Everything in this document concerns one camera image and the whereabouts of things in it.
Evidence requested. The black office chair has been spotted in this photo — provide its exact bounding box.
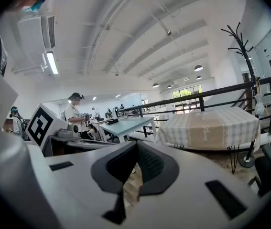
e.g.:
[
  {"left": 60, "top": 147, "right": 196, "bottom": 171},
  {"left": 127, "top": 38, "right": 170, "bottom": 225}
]
[{"left": 247, "top": 143, "right": 271, "bottom": 198}]

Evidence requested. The black metal railing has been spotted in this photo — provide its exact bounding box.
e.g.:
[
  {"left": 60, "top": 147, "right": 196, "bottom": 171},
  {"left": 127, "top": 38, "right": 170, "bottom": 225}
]
[{"left": 115, "top": 75, "right": 271, "bottom": 138}]

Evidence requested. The white tube light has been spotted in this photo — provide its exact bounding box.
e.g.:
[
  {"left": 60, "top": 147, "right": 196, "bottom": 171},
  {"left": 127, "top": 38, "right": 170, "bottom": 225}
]
[{"left": 45, "top": 51, "right": 59, "bottom": 75}]

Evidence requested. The white air conditioner unit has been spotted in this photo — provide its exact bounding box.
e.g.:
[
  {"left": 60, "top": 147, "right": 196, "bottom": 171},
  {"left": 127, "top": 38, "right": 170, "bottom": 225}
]
[{"left": 17, "top": 14, "right": 56, "bottom": 57}]

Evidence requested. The beige checkered tablecloth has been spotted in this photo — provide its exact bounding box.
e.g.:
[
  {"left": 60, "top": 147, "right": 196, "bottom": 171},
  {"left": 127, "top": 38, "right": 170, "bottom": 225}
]
[{"left": 154, "top": 106, "right": 261, "bottom": 151}]

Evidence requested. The white plastic bag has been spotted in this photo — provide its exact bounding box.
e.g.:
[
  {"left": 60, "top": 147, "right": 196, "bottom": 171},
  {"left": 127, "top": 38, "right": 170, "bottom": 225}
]
[{"left": 254, "top": 93, "right": 267, "bottom": 116}]

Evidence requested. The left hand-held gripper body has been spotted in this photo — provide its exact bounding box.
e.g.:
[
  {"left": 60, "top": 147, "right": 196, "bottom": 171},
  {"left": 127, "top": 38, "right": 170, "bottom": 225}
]
[{"left": 25, "top": 103, "right": 117, "bottom": 157}]

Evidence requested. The teal face mask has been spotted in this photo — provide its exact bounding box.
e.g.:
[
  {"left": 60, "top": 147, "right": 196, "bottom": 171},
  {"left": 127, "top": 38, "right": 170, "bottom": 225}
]
[{"left": 20, "top": 0, "right": 43, "bottom": 15}]

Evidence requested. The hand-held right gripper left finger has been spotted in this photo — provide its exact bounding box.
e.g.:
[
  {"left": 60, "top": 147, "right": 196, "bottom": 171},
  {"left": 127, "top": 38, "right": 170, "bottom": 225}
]
[{"left": 44, "top": 141, "right": 138, "bottom": 229}]

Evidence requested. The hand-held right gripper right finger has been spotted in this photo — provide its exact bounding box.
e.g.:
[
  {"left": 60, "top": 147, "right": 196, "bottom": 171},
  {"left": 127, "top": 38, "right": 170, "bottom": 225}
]
[{"left": 125, "top": 141, "right": 271, "bottom": 229}]

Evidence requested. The light blue table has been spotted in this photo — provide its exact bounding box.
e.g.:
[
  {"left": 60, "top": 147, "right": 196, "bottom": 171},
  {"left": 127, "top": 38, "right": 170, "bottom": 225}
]
[{"left": 98, "top": 116, "right": 157, "bottom": 143}]

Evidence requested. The black coat rack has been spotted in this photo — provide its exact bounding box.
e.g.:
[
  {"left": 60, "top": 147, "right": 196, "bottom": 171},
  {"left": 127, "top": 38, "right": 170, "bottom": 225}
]
[{"left": 221, "top": 21, "right": 261, "bottom": 168}]

